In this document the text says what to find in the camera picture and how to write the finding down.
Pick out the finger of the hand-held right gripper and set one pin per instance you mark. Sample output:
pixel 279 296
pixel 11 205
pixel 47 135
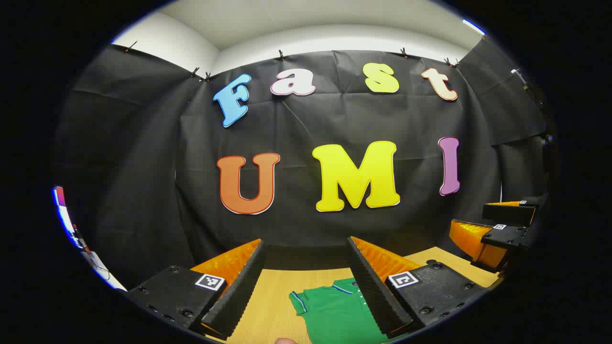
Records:
pixel 507 236
pixel 509 212

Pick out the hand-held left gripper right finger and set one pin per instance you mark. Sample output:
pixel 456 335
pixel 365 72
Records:
pixel 375 291

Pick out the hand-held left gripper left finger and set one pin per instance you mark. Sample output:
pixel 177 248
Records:
pixel 239 291

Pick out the green T-shirt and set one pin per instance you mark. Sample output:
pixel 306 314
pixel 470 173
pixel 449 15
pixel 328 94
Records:
pixel 337 315

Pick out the metal backdrop stand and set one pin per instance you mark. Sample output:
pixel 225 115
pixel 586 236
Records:
pixel 521 79

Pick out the black backdrop cloth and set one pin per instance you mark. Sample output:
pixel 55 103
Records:
pixel 325 119

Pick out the bright screen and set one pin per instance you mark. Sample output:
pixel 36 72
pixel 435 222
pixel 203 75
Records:
pixel 60 197

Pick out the row of black backdrop clips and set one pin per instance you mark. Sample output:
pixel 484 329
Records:
pixel 281 55

